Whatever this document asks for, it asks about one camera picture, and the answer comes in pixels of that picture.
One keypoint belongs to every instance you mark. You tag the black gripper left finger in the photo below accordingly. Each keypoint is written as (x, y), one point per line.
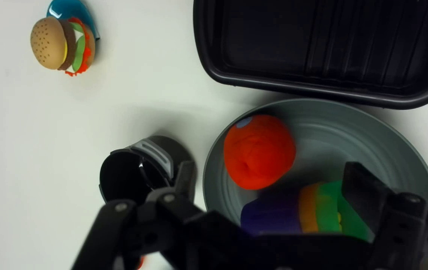
(185, 180)

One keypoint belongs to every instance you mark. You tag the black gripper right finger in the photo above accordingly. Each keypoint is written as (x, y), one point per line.
(365, 192)

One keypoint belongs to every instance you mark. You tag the rainbow stacking cups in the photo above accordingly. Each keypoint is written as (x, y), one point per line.
(314, 209)

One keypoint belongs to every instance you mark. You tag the grey round plate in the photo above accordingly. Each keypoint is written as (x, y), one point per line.
(326, 135)

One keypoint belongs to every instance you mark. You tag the orange red plush ball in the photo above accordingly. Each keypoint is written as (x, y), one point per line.
(259, 150)

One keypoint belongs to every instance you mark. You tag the burger plush toy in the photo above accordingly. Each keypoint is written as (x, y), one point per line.
(65, 45)

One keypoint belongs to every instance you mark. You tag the black cooking pot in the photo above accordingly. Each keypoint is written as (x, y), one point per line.
(136, 171)

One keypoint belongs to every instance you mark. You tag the black plastic tray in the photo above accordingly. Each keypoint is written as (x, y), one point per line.
(362, 51)

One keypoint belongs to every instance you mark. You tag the small blue dish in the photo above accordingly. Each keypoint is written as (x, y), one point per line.
(66, 9)

